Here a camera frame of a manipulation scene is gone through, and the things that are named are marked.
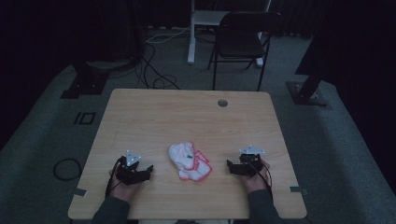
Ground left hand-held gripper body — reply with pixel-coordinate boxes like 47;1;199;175
115;149;149;187

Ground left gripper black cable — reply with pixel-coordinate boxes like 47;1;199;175
105;157;125;198

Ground black stand with slanted post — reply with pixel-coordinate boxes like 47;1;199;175
286;73;330;108

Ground white desk frame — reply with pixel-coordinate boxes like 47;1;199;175
187;0;272;68

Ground grey tape strip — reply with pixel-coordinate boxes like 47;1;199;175
289;186;309;196

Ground tangled black floor cables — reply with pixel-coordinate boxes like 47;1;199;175
134;41;181;91

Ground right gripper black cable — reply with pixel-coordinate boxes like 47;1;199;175
248;160;275;200

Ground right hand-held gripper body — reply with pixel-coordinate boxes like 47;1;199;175
236;145;267;178

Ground black folding chair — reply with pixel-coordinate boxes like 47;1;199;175
207;11;283;91

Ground grey round stand base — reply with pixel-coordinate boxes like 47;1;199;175
85;59;138;72

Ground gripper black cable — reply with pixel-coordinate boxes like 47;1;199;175
248;160;275;200
105;157;125;198

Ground person's left hand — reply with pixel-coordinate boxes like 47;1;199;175
108;161;142;204

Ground white cloth with pink edge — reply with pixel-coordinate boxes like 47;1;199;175
168;141;213;182

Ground coiled black floor cable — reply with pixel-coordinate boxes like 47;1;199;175
52;158;83;182

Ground dark curtain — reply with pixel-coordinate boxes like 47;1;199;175
294;0;396;194

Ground person's right hand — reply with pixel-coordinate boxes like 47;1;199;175
240;158;273;194

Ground white floor cable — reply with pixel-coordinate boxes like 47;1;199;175
145;27;191;45

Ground black stand base plate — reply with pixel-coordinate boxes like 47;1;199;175
60;62;110;100

